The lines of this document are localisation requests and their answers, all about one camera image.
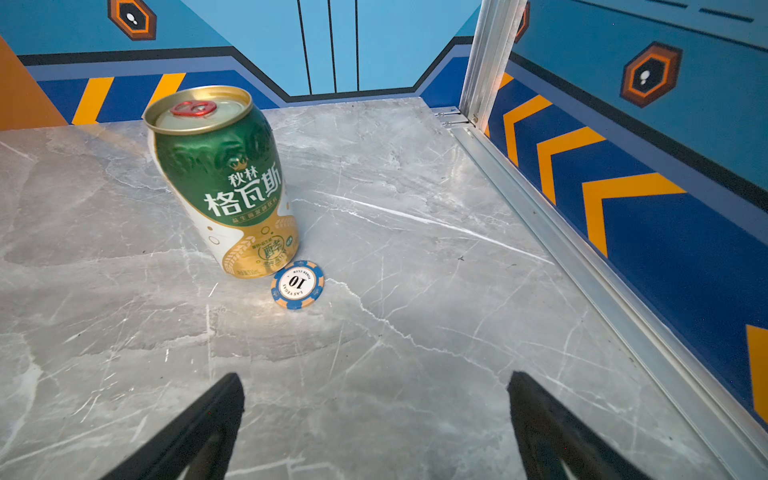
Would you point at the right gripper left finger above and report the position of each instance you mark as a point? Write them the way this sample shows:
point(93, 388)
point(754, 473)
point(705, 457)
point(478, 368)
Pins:
point(197, 444)

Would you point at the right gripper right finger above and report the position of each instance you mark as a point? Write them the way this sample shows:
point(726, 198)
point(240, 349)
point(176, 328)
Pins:
point(554, 443)

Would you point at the green beverage can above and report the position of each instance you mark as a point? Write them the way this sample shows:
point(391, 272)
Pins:
point(218, 154)

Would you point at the right aluminium corner post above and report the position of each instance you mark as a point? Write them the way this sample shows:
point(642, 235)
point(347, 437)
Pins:
point(496, 30)

